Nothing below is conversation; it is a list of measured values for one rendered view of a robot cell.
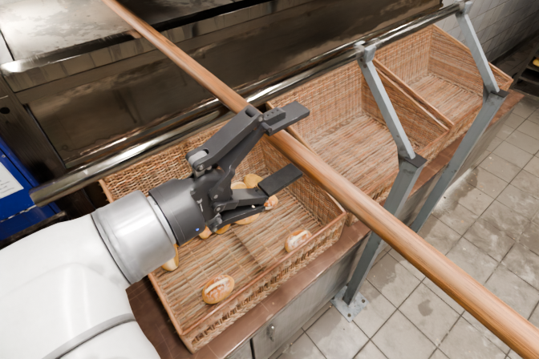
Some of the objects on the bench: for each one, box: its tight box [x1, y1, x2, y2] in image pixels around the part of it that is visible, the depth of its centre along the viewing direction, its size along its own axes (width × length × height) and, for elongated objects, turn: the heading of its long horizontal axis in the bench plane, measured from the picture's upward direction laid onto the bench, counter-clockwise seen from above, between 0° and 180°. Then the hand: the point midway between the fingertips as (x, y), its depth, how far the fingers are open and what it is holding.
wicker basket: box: [99, 107, 347, 354], centre depth 95 cm, size 49×56×28 cm
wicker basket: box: [367, 24, 513, 152], centre depth 148 cm, size 49×56×28 cm
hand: (291, 146), depth 45 cm, fingers open, 12 cm apart
